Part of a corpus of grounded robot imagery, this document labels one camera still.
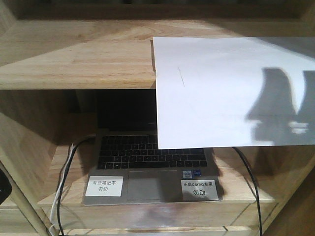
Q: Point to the white label right on laptop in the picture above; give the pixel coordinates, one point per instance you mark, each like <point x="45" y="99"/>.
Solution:
<point x="199" y="190"/>

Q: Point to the white paper sheet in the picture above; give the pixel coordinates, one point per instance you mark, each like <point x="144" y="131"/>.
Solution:
<point x="244" y="91"/>

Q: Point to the white label left on laptop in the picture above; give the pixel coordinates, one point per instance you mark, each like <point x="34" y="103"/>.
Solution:
<point x="104" y="186"/>

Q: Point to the silver laptop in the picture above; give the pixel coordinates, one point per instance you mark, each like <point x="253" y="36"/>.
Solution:
<point x="126" y="145"/>

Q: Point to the black stapler with orange button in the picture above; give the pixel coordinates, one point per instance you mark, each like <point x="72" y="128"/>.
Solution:
<point x="5" y="187"/>

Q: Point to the white label on laptop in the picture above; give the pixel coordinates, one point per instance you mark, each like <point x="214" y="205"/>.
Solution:
<point x="104" y="186"/>
<point x="199" y="190"/>

